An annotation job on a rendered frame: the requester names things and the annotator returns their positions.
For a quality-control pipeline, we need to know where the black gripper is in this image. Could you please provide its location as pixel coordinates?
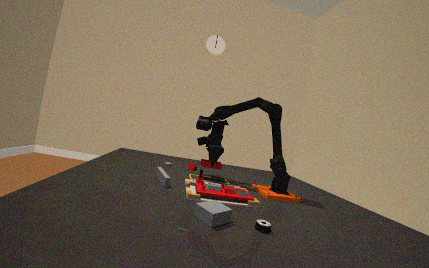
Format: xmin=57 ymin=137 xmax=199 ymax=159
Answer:
xmin=206 ymin=132 xmax=224 ymax=166

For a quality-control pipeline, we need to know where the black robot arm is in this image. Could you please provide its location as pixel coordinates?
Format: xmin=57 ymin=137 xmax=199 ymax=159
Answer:
xmin=196 ymin=98 xmax=290 ymax=195

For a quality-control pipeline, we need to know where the black toy tyre with silver hub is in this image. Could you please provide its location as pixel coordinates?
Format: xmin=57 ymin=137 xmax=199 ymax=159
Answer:
xmin=255 ymin=219 xmax=271 ymax=233

